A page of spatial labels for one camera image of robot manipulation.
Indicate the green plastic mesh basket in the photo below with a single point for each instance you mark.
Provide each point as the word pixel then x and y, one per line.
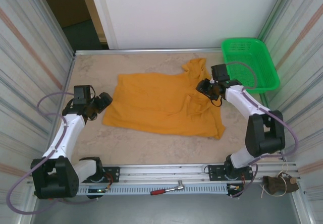
pixel 257 57

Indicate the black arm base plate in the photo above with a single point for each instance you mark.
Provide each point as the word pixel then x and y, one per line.
pixel 214 171
pixel 112 173

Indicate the yellow t-shirt with blue print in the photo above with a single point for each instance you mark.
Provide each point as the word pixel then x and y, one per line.
pixel 151 103

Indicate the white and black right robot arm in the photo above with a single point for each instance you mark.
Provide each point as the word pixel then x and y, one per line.
pixel 242 103

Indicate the white door frame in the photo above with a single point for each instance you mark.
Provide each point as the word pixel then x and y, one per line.
pixel 104 19

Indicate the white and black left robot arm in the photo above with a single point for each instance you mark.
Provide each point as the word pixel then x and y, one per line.
pixel 60 138

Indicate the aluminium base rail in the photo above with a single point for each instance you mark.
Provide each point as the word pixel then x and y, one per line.
pixel 164 171

